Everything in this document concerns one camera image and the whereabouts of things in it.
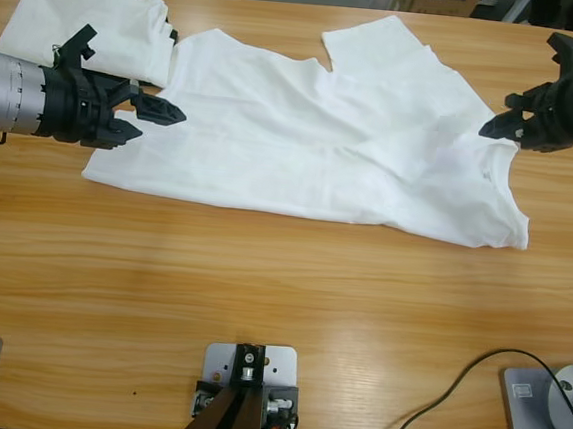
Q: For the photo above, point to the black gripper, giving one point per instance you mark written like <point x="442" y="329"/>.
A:
<point x="561" y="118"/>
<point x="75" y="105"/>

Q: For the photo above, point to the white t-shirt with black print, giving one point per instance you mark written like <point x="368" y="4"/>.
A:
<point x="298" y="140"/>

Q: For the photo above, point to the folded black garment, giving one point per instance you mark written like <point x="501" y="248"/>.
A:
<point x="172" y="31"/>

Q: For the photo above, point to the folded white t-shirt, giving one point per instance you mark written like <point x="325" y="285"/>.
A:
<point x="117" y="24"/>

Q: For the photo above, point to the cardboard box with AUX print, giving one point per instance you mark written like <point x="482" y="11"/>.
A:
<point x="445" y="2"/>

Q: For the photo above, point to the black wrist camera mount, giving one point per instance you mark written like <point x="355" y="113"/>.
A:
<point x="571" y="54"/>
<point x="75" y="48"/>

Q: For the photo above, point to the grey metal frame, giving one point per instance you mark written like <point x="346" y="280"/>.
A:
<point x="518" y="4"/>

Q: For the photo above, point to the black post clamp with bolt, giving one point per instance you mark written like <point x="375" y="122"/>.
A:
<point x="241" y="356"/>

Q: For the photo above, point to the black post bracket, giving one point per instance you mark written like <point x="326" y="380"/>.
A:
<point x="291" y="393"/>
<point x="203" y="393"/>

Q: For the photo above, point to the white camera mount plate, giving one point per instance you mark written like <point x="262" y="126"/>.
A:
<point x="285" y="367"/>

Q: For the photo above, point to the dark camera post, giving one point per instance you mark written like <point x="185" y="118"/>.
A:
<point x="220" y="424"/>

